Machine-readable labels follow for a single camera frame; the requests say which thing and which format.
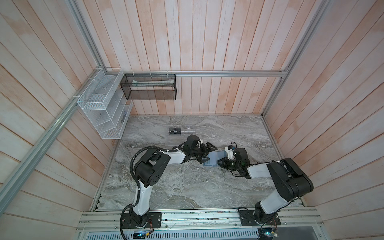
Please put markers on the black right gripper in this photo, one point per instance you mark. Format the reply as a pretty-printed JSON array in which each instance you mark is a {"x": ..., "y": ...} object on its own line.
[{"x": 224, "y": 162}]

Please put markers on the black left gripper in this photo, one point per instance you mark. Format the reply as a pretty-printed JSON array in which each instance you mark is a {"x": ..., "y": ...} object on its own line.
[{"x": 205, "y": 151}]

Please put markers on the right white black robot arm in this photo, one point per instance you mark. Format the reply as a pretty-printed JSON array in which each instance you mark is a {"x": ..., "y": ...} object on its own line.
[{"x": 290, "y": 181}]

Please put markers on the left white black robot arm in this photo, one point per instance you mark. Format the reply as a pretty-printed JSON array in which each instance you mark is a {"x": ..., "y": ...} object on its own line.
[{"x": 149, "y": 163}]

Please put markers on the clear acrylic card stand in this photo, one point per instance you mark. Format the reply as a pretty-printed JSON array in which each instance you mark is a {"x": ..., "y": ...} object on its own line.
[{"x": 186, "y": 130}]

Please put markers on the black card in stand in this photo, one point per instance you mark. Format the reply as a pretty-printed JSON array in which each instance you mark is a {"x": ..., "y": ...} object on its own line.
[{"x": 175, "y": 131}]

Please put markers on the black mesh basket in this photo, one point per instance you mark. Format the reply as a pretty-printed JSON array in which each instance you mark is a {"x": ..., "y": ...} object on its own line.
[{"x": 149, "y": 87}]

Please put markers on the white ventilation grille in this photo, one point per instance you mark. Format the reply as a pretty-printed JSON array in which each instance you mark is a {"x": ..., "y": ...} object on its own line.
[{"x": 220, "y": 234}]

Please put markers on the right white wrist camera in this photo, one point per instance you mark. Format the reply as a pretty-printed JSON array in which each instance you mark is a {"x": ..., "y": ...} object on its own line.
[{"x": 230, "y": 152}]

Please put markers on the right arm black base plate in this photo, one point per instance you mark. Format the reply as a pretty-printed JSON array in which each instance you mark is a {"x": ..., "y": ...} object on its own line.
[{"x": 258, "y": 218}]

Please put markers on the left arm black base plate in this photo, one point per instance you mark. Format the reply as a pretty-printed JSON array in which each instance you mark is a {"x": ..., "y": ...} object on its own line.
[{"x": 130, "y": 220}]

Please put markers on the white wire mesh shelf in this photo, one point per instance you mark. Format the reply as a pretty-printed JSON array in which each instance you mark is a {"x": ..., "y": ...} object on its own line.
[{"x": 104, "y": 103}]

